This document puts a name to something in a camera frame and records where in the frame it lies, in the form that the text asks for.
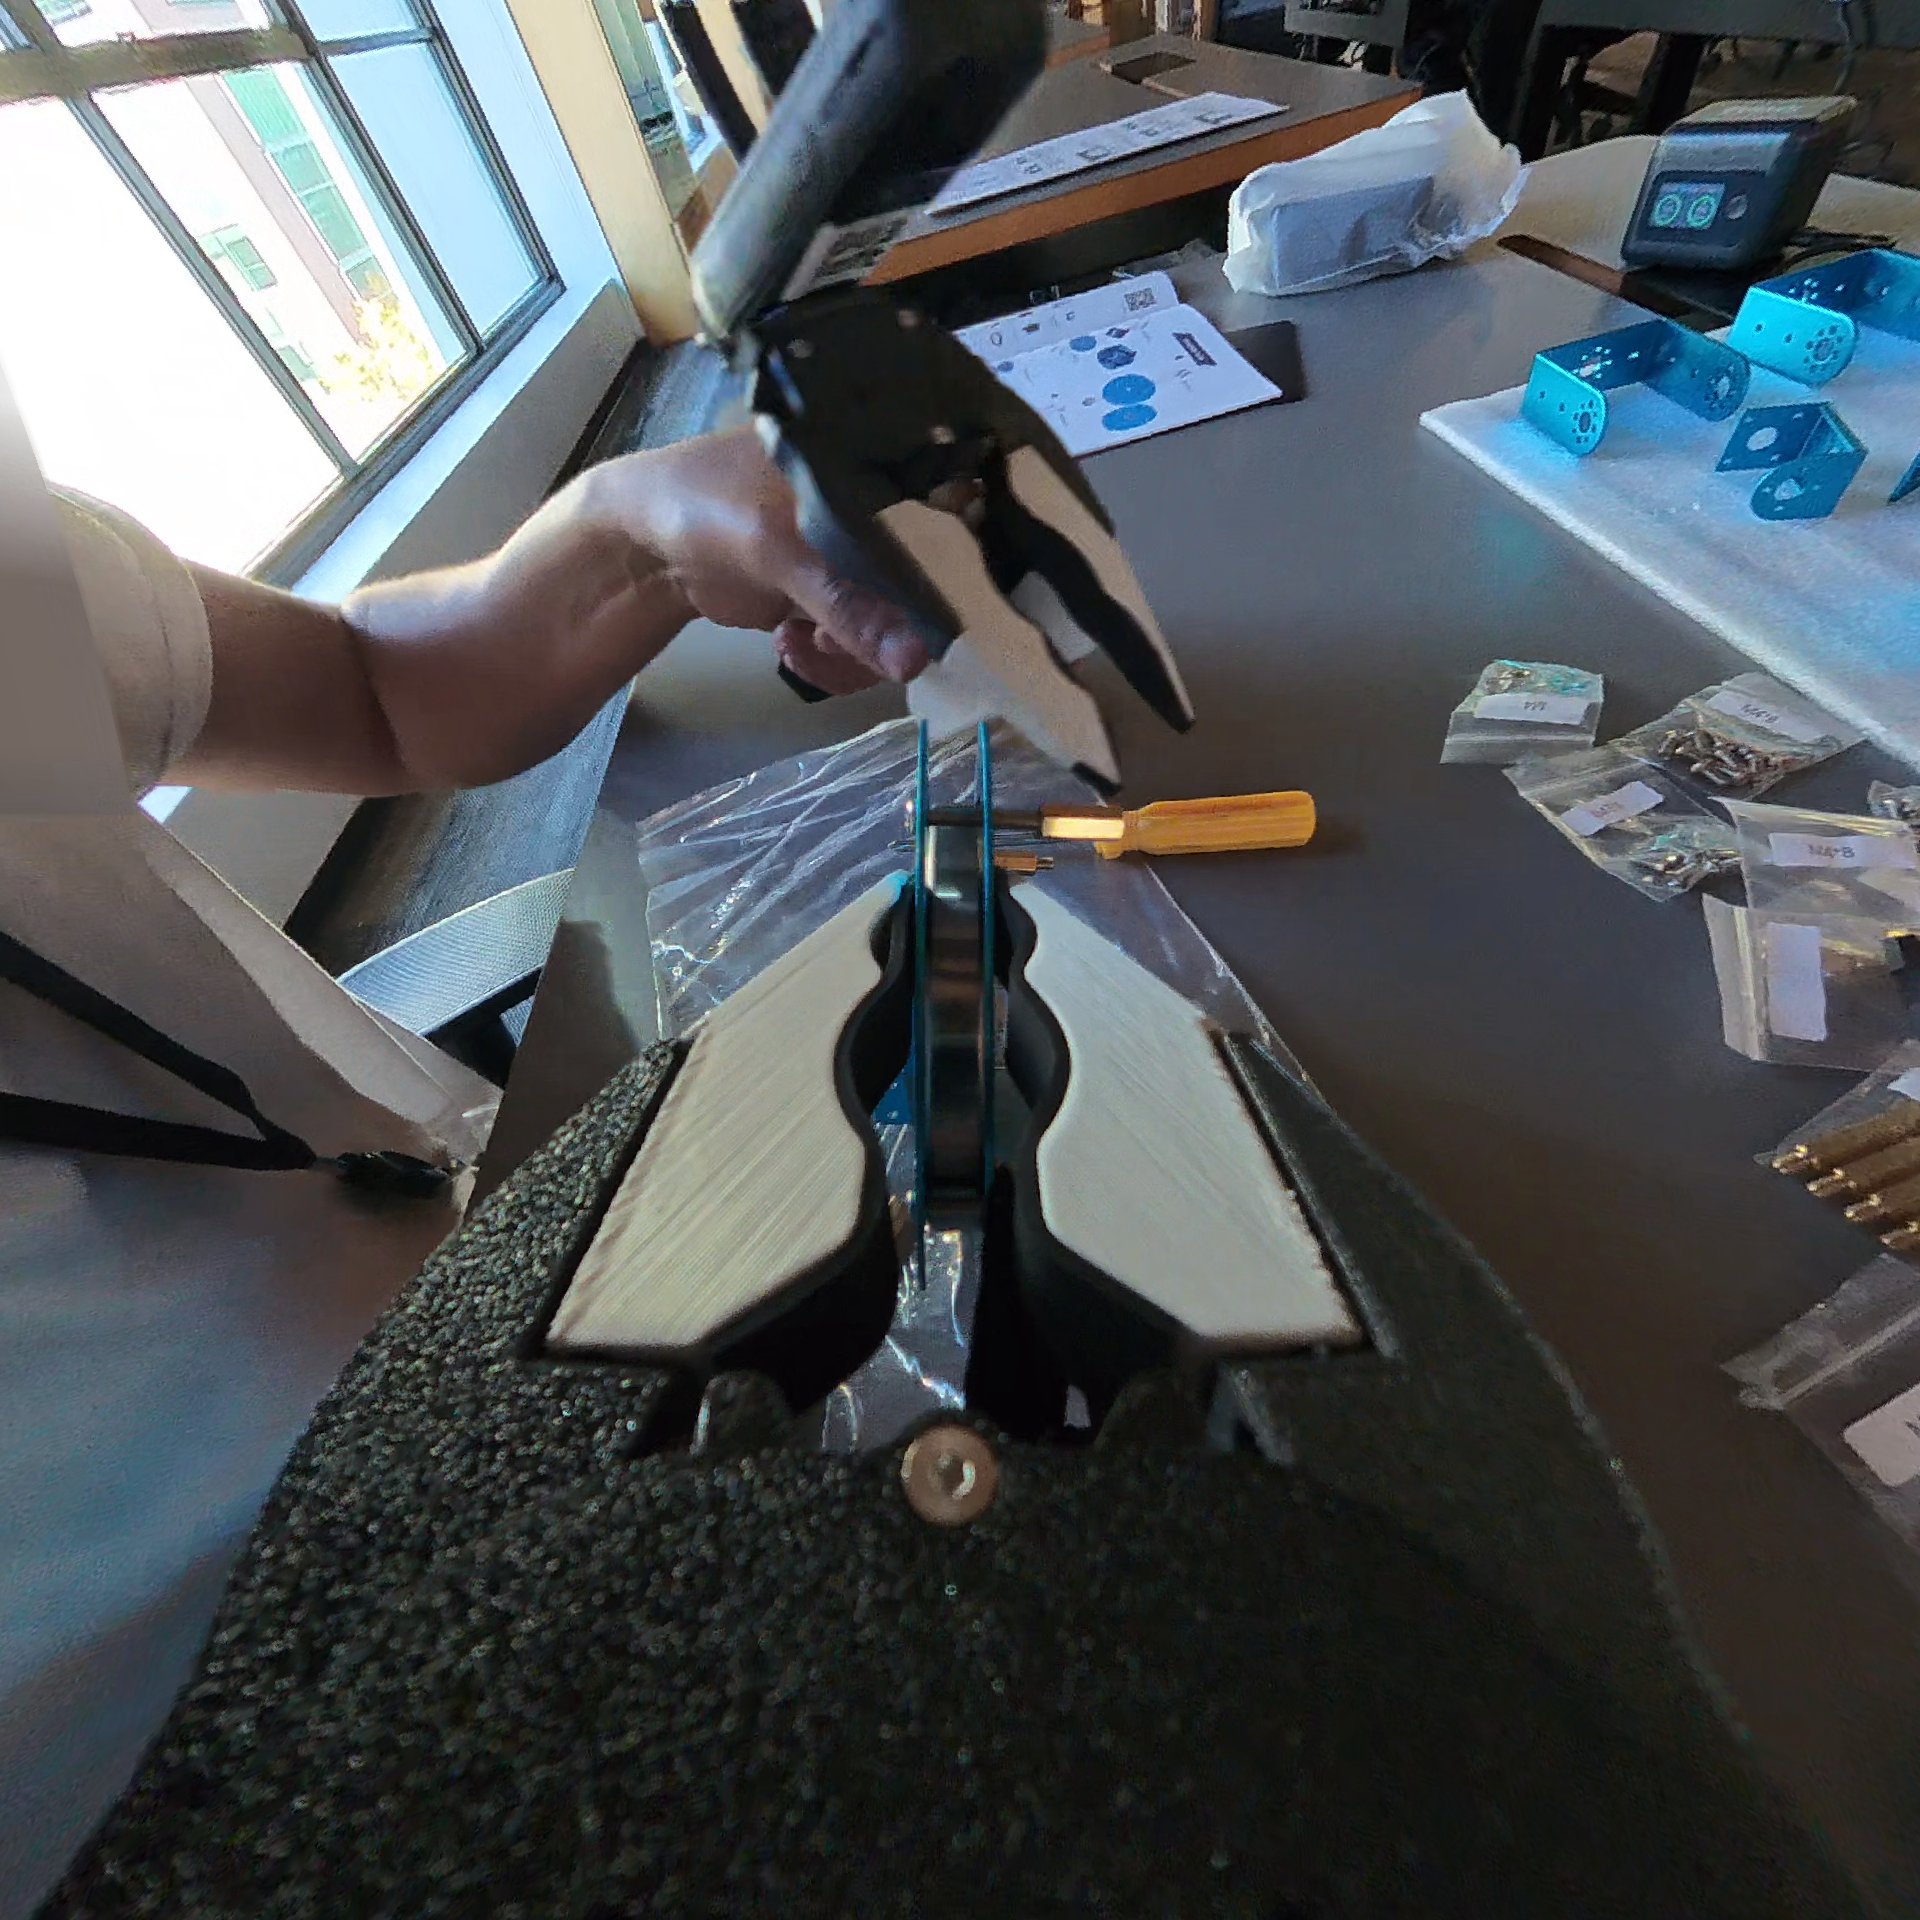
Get white foam sheet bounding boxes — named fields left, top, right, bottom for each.
left=1416, top=292, right=1920, bottom=751

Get window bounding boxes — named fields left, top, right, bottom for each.
left=0, top=0, right=563, bottom=580

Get printed instruction sheet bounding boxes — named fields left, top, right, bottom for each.
left=951, top=270, right=1284, bottom=459

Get pile of small screw bags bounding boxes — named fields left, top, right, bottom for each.
left=1440, top=655, right=1920, bottom=1531

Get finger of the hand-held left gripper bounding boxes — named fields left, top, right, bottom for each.
left=981, top=438, right=1199, bottom=738
left=876, top=497, right=1127, bottom=798

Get bag of brass standoffs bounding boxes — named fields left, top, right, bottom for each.
left=1752, top=1042, right=1920, bottom=1261

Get plastic wrapped grey box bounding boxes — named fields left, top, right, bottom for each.
left=1222, top=89, right=1531, bottom=298

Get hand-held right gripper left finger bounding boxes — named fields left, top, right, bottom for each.
left=542, top=871, right=917, bottom=1420

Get person's beige shirt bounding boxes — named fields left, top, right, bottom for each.
left=0, top=359, right=503, bottom=1920

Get long printed paper sheet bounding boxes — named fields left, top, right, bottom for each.
left=926, top=92, right=1289, bottom=216

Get blue round turntable disc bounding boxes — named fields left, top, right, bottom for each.
left=869, top=715, right=1060, bottom=1253

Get office chair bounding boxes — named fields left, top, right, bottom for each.
left=332, top=865, right=583, bottom=1081

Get dark background furniture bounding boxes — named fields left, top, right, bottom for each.
left=1199, top=0, right=1920, bottom=159

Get black lanyard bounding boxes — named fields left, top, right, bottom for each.
left=0, top=930, right=452, bottom=1201

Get person's left forearm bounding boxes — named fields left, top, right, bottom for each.
left=186, top=554, right=467, bottom=798

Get grey desk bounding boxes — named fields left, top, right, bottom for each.
left=493, top=245, right=1920, bottom=1920

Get small blue metal bracket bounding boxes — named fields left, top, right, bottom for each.
left=1714, top=401, right=1870, bottom=522

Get clear plastic bag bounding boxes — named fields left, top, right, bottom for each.
left=636, top=715, right=1278, bottom=1442

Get wooden table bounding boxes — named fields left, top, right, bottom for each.
left=862, top=29, right=1427, bottom=288

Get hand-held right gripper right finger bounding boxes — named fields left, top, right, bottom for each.
left=965, top=881, right=1370, bottom=1446

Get black device with screen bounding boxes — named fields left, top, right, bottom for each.
left=1619, top=95, right=1861, bottom=275

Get person's left hand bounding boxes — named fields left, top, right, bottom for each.
left=450, top=425, right=939, bottom=789

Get yellow handled screwdriver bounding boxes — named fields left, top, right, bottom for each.
left=906, top=789, right=1319, bottom=861

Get large blue metal u bracket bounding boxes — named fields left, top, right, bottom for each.
left=1723, top=245, right=1920, bottom=389

